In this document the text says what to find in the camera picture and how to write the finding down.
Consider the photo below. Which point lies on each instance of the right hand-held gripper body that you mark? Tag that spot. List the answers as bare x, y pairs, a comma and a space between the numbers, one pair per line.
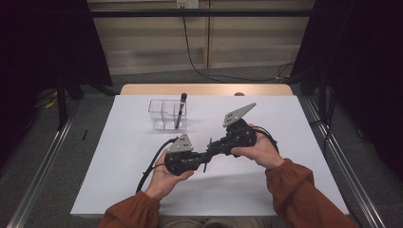
240, 133

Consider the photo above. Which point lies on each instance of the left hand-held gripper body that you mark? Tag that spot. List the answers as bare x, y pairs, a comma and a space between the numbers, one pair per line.
180, 158

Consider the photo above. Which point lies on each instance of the black metal stand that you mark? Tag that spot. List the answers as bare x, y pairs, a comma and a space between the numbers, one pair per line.
322, 95
61, 101

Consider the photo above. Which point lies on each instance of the white wall outlet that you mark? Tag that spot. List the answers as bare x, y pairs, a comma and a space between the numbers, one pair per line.
187, 3

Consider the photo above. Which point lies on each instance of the white table sheet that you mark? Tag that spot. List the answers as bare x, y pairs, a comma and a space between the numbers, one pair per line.
126, 164

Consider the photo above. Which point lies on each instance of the metal floor rail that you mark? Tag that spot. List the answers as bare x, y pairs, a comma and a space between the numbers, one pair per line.
41, 171
345, 164

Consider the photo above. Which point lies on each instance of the dark round table cap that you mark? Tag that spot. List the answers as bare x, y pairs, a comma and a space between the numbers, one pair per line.
239, 93

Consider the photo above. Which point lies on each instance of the black horizontal bar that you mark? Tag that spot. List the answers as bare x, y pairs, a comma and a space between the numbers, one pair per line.
190, 13

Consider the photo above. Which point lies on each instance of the thick black makeup brush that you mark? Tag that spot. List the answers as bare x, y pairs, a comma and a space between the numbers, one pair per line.
180, 110

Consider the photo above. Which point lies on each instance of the wooden table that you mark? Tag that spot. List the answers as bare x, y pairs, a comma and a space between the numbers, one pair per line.
190, 89

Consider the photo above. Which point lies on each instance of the person's right hand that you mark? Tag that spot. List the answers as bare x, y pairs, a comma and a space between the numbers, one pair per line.
261, 152

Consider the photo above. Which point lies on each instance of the person's left hand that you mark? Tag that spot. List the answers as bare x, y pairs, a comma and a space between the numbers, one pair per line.
164, 182

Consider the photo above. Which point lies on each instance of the clear plastic organizer box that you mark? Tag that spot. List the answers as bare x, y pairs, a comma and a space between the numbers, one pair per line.
158, 122

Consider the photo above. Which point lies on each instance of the yellow floor item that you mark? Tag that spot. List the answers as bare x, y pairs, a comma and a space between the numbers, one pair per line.
50, 104

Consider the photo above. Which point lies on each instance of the black curtain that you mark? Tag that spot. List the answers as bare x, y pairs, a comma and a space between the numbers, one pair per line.
38, 47
364, 63

